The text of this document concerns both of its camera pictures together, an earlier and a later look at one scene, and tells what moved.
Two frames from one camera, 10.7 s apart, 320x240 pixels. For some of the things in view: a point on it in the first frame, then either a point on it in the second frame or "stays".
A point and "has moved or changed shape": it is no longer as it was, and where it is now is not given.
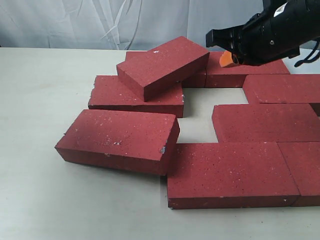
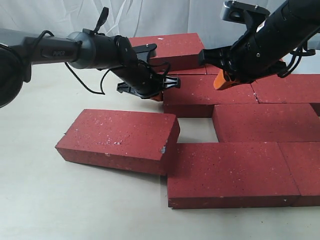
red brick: x=231 y=175 stays
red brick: x=283 y=88 stays
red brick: x=266 y=122 stays
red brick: x=197 y=80 to x=199 y=71
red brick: x=303 y=159 stays
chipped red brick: x=110 y=92 to x=197 y=94
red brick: x=151 y=73 has moved or changed shape
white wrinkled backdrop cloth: x=115 y=25 stays
